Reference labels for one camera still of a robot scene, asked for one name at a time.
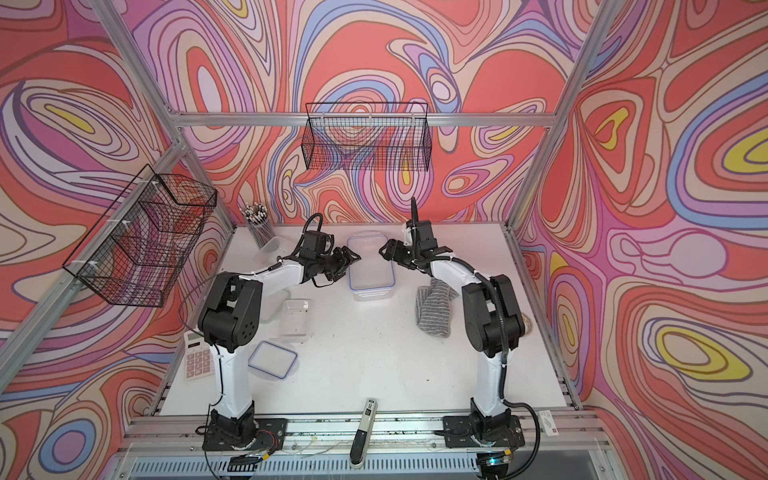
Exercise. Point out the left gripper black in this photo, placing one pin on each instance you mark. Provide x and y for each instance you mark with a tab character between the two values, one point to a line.
343	263

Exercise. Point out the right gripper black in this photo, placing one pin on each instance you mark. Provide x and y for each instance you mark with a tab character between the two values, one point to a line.
394	249

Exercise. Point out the large clear box blue lid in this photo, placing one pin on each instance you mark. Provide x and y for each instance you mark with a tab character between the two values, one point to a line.
371	278

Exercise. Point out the grey striped cloth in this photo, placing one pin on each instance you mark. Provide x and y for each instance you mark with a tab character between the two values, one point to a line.
433	311

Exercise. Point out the small clear box blue lid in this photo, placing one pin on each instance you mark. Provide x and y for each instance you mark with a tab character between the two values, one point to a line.
293	320

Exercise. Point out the translucent green lunch box lid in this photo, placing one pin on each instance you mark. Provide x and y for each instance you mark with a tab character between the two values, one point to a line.
272	305

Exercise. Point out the small blue rimmed lid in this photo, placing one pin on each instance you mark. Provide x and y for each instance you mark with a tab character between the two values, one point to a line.
273	361

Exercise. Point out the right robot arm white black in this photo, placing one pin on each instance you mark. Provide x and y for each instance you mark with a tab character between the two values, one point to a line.
493	324

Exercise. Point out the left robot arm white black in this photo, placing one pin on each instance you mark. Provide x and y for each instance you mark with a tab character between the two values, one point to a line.
230	319

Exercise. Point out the mesh pen cup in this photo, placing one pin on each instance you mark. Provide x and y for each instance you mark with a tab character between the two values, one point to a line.
259	224

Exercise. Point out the tape roll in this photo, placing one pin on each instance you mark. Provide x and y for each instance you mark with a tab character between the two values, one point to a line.
529	324

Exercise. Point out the white calculator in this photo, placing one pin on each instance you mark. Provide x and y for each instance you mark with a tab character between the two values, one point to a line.
198	361

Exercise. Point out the black white marker pen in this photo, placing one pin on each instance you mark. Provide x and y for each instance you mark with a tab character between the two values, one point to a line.
363	433

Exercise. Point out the white red label tag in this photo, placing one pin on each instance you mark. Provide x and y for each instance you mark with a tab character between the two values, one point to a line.
547	423

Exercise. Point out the black wire basket back wall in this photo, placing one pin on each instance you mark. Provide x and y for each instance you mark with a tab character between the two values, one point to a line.
367	135

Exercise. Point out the black wire basket wall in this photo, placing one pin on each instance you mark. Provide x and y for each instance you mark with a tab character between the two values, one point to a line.
146	246
367	135

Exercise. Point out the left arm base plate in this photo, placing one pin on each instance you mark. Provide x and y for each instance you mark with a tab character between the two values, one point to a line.
227	435

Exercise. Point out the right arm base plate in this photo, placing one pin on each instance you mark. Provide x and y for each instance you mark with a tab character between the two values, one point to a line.
500	431

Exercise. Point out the black wire basket left wall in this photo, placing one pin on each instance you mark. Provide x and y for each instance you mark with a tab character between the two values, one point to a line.
146	246

